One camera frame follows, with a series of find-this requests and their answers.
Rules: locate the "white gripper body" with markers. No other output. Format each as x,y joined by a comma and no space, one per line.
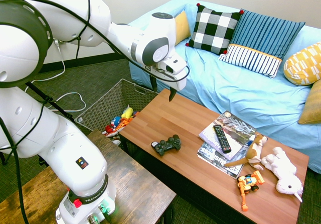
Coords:
176,81

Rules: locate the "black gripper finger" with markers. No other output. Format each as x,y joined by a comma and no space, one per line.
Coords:
154,83
172,94

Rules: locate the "black gamepad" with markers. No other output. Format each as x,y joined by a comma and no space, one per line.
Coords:
166,146

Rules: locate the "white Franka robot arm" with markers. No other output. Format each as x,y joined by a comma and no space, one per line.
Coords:
75,158

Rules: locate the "grey woven basket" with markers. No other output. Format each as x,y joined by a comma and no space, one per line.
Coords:
105,103

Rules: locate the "reddish wooden coffee table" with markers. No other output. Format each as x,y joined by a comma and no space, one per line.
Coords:
175,118

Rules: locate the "yellow blue monster plush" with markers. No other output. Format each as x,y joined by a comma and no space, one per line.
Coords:
128,112

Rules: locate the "orange flame pattern plush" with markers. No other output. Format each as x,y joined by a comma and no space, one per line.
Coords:
123,124

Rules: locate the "plain yellow pillow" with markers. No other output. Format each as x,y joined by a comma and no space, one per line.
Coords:
181,26

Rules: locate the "Captain America plush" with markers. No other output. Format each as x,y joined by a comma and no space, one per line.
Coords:
115,123

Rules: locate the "sofa with light blue cover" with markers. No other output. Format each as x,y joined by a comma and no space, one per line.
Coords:
238,88

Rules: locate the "black white checkered pillow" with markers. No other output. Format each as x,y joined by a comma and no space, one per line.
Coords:
213,29

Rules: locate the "black TV remote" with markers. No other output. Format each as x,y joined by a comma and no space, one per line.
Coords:
222,138

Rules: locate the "magazine with landscape cover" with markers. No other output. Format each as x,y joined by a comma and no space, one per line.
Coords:
238,129

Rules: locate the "white navy striped pillow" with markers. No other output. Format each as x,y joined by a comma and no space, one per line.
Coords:
250,59

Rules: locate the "business magazine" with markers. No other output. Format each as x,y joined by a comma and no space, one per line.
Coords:
215,160

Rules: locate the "brown kangaroo plush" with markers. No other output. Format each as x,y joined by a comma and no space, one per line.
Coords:
254,150

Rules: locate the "blue striped pillow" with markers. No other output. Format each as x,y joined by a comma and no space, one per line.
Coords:
265,31

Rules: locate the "dark rustic wooden table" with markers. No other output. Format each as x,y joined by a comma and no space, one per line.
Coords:
140,191

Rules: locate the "orange toy excavator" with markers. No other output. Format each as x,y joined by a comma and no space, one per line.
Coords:
248,181

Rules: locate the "yellow white patterned pillow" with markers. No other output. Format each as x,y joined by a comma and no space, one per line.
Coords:
304,64

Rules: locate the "white unicorn plush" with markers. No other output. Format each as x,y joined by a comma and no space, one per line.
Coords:
283,170

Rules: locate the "mustard textured pillow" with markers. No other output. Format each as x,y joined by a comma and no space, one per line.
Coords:
313,103

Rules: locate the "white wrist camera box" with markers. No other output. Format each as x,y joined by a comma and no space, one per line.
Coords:
174,64

